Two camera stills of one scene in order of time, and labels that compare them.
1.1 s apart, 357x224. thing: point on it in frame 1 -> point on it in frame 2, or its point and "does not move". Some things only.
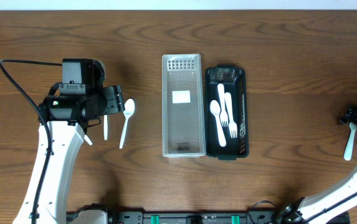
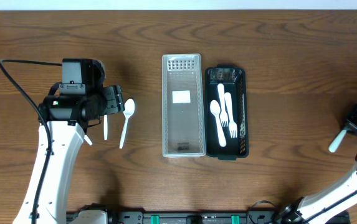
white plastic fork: x=223 y=114 does not move
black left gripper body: x=111 y=101 does not move
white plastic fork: x=348 y=149 -> x=334 y=144
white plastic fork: x=232 y=125 does not move
